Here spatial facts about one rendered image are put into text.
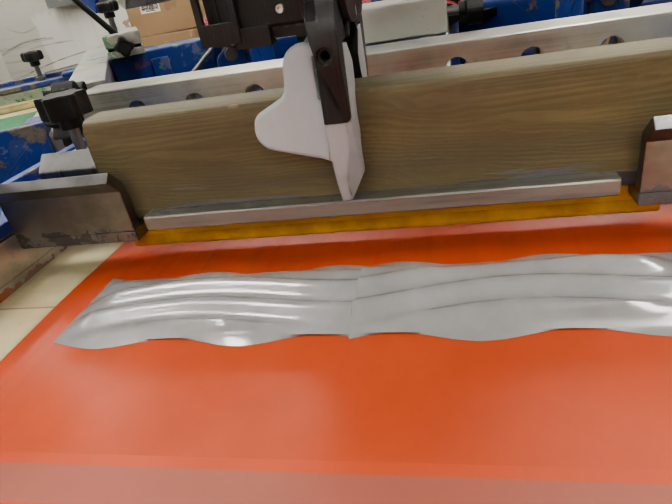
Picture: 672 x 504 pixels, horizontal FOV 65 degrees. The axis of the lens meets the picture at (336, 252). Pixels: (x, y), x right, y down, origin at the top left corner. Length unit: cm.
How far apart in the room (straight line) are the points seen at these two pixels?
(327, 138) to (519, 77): 11
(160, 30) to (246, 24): 420
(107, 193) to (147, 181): 3
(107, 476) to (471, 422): 15
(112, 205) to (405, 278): 20
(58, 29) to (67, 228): 508
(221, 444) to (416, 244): 18
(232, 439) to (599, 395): 15
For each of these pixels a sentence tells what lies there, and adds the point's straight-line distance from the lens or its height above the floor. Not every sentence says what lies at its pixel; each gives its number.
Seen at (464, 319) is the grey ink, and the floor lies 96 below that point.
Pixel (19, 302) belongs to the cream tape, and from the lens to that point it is 43.
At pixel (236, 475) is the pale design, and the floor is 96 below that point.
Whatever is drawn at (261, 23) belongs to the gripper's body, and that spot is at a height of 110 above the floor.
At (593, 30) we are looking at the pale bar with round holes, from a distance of 56.
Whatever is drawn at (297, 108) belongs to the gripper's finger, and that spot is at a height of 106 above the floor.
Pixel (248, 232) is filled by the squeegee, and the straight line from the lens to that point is 38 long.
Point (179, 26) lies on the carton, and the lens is 445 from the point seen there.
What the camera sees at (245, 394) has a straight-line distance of 26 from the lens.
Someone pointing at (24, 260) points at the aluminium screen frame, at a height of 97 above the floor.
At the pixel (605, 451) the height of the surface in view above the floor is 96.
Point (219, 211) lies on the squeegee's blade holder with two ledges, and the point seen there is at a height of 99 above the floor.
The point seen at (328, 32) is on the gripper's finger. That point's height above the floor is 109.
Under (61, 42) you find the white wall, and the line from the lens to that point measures 549.
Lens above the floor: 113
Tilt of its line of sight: 29 degrees down
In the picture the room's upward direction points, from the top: 10 degrees counter-clockwise
